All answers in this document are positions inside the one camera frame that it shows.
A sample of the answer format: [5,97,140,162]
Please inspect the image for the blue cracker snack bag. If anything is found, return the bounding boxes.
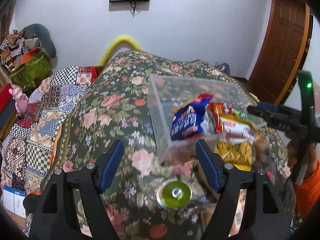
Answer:
[170,93,213,141]

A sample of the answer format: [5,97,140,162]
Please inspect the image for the orange sleeve forearm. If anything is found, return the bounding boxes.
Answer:
[293,160,320,220]

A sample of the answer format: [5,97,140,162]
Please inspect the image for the person's right hand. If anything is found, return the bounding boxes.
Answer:
[285,132,318,178]

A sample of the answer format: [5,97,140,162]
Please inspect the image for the white blue cardboard box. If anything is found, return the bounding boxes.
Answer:
[2,186,26,218]

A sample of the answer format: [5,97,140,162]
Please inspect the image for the white red snack bag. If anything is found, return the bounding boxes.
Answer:
[219,114,257,145]

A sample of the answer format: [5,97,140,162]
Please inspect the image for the yellow chips snack bag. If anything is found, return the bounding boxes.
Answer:
[214,141,255,171]

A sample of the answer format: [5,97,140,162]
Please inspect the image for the patchwork checkered quilt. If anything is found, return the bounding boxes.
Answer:
[1,66,98,194]

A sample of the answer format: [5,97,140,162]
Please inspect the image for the brown wooden door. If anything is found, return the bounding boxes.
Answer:
[249,0,310,104]

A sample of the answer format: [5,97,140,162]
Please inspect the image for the red cartoon snack bag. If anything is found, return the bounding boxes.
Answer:
[208,102,233,134]

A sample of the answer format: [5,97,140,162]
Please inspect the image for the green lidded jelly cup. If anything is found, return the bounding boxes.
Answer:
[156,179,193,209]

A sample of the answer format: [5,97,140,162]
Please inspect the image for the floral green bedspread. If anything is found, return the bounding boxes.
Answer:
[39,49,296,240]

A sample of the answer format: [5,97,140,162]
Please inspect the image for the purple slipper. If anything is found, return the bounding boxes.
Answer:
[216,63,231,76]

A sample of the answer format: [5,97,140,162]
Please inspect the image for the pink plush toy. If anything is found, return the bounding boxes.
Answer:
[9,85,28,116]

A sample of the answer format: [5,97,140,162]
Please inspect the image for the red box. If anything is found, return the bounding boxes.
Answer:
[0,83,12,112]

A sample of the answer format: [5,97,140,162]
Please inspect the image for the clear plastic storage box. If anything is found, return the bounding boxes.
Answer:
[147,74,257,164]

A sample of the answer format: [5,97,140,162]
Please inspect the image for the green fabric covered box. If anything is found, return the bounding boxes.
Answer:
[10,52,52,92]

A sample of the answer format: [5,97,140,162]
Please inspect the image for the pile of patterned cloths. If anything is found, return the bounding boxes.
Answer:
[1,27,41,64]

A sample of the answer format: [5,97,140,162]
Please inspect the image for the grey neck pillow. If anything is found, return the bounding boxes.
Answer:
[24,23,56,58]

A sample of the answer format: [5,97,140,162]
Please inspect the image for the yellow curved bed rail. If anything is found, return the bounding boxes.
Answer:
[99,34,143,66]

